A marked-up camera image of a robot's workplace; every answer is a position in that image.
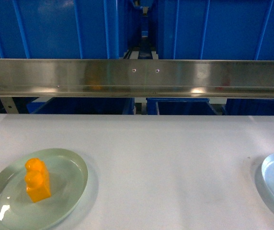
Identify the yellow toy building block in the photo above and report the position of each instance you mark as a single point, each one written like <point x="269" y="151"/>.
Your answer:
<point x="37" y="180"/>

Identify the large blue bin upper right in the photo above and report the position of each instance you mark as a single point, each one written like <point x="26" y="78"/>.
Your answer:
<point x="214" y="29"/>

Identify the large blue bin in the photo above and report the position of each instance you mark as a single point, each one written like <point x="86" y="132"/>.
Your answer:
<point x="214" y="29"/>
<point x="85" y="29"/>

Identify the large blue bin upper left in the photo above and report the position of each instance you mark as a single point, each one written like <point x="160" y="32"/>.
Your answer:
<point x="85" y="29"/>

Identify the pale green round plate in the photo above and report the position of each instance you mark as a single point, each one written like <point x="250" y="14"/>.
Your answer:
<point x="68" y="178"/>

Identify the blue bin below rail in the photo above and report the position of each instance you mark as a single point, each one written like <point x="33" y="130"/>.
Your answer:
<point x="180" y="106"/>

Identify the stainless steel shelf rail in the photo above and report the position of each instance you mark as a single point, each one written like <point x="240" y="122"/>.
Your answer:
<point x="136" y="78"/>

